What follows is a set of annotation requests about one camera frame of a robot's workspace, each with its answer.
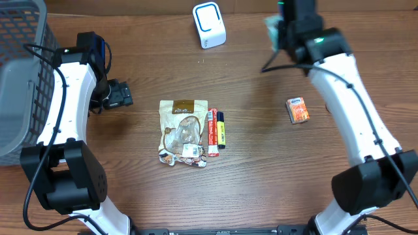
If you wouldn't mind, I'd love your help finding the teal tissue pack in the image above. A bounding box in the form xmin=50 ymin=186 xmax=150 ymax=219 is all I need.
xmin=265 ymin=15 xmax=283 ymax=52

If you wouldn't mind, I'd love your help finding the orange tissue pack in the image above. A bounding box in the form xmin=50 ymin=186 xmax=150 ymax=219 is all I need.
xmin=286 ymin=97 xmax=310 ymax=124

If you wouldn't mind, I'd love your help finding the grey plastic mesh basket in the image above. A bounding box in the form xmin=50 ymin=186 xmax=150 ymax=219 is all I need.
xmin=1 ymin=0 xmax=59 ymax=166

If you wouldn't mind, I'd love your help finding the red snack stick packet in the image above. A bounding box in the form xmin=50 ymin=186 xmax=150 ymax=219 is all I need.
xmin=208 ymin=108 xmax=219 ymax=157

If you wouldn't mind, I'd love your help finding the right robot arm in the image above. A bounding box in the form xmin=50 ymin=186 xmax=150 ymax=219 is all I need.
xmin=278 ymin=0 xmax=417 ymax=234

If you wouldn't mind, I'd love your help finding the yellow highlighter marker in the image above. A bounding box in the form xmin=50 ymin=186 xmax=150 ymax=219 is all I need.
xmin=217 ymin=112 xmax=226 ymax=149

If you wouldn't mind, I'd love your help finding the white barcode scanner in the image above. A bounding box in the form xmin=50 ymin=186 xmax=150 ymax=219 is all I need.
xmin=192 ymin=1 xmax=227 ymax=49

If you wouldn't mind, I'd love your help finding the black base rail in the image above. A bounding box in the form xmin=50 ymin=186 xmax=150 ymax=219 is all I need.
xmin=134 ymin=225 xmax=307 ymax=235

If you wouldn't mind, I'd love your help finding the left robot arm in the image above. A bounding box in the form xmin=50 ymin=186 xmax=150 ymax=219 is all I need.
xmin=20 ymin=31 xmax=138 ymax=234

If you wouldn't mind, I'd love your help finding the brown snack pouch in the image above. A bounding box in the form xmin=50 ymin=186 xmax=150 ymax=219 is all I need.
xmin=158 ymin=100 xmax=208 ymax=168

